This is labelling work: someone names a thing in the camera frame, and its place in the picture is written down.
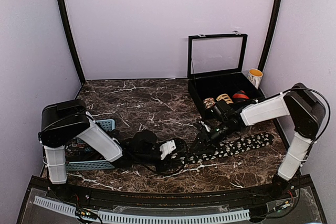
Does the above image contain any white slotted cable duct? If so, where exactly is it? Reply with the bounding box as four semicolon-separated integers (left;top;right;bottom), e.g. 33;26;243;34
33;196;250;223

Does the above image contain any brown floral rolled tie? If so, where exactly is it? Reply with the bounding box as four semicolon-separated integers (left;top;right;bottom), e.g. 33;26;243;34
203;97;216;109

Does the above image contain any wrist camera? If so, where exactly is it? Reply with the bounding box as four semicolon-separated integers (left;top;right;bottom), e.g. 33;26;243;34
131;130;158;154
211;100;235;122

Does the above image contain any black frame post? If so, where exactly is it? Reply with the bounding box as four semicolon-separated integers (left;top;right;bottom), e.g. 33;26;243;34
57;0;86;85
258;0;281;71

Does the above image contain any right black frame post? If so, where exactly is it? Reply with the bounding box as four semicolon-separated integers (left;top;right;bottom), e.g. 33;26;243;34
258;0;281;71

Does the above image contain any white yellow mug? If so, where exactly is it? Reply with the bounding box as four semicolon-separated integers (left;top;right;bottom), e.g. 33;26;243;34
247;68;263;89

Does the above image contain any left black frame post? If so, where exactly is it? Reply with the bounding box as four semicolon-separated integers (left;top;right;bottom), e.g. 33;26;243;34
57;0;86;85

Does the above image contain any tan striped rolled tie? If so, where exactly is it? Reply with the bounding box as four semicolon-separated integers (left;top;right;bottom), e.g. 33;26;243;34
216;93;234;104

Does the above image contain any light blue plastic basket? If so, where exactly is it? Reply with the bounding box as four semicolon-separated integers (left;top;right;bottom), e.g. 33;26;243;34
66;119;115;172

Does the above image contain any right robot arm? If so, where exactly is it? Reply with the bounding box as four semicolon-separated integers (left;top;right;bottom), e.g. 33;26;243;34
191;83;331;200

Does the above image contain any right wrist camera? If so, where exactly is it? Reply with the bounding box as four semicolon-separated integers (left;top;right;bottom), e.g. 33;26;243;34
211;100;235;122

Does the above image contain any red black rolled tie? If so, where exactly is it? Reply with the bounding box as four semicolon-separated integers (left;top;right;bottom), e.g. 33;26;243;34
232;90;249;101

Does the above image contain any black front rail base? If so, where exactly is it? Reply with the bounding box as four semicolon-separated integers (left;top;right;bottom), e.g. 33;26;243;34
26;175;316;209

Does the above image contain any black white patterned tie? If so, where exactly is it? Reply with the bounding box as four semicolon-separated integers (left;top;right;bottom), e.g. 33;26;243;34
170;132;275;164

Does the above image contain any black glass-lid tie box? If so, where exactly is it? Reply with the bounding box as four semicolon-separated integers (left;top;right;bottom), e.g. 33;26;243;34
187;33;264;119

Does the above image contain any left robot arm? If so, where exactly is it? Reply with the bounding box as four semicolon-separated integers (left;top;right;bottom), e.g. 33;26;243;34
38;99;188;201

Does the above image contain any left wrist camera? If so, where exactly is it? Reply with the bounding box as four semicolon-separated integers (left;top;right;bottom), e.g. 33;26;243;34
131;130;158;154

